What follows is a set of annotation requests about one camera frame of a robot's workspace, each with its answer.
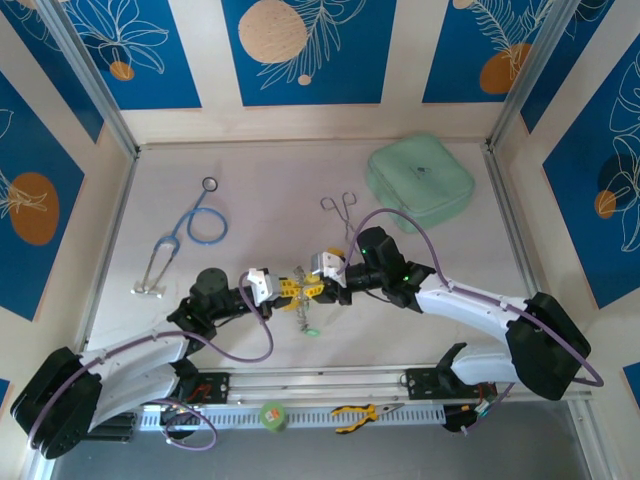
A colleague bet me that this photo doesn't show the steel forceps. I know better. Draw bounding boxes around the steel forceps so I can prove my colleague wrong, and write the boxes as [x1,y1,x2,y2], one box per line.
[320,190,362,239]

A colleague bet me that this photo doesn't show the blue stethoscope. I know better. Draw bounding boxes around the blue stethoscope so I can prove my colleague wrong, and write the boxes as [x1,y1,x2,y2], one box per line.
[130,177,229,300]

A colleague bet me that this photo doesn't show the mint green zipper pouch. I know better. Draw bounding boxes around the mint green zipper pouch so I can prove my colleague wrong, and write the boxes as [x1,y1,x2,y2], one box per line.
[366,130,476,235]

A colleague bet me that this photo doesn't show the green tape roll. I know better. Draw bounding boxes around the green tape roll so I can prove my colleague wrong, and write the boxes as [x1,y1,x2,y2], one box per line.
[259,399,287,433]

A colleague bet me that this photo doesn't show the black extrusion stack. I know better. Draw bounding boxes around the black extrusion stack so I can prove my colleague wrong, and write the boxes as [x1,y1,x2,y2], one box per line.
[87,410,137,444]

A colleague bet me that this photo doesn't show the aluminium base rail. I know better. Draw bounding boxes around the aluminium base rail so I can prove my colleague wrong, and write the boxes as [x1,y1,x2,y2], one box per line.
[197,367,441,401]

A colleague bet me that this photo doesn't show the aluminium table edge rail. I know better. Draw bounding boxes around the aluminium table edge rail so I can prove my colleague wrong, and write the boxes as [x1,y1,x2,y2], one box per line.
[74,147,141,354]
[482,144,549,301]

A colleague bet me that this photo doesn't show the slotted grey cable duct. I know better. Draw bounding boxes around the slotted grey cable duct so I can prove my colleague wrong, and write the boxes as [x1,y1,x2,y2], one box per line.
[139,403,446,430]

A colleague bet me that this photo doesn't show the yellow handled pliers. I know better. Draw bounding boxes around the yellow handled pliers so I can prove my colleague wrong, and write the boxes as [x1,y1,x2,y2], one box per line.
[330,402,405,434]

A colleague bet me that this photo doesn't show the purple cable loop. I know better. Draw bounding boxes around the purple cable loop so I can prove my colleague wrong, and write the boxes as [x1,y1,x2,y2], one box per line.
[162,399,219,454]

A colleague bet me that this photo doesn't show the coloured wire bundle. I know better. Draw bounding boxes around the coloured wire bundle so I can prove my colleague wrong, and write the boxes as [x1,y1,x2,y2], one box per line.
[442,389,510,439]

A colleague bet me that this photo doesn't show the aluminium frame post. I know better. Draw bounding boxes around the aluminium frame post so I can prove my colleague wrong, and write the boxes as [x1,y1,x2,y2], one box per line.
[484,0,585,151]
[34,0,141,159]

